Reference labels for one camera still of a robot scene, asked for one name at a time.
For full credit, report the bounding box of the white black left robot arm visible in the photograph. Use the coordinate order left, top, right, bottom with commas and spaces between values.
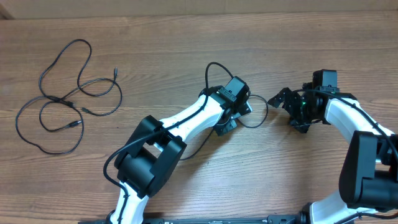
106, 77, 252, 223

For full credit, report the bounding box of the black cable with USB-A plug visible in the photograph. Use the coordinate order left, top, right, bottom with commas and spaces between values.
15, 95, 85, 156

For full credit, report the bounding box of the black cable with small plug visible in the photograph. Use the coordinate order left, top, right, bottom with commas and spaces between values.
180, 94, 269, 161

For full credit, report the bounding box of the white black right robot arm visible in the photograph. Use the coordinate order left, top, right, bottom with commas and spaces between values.
267, 69, 397, 223

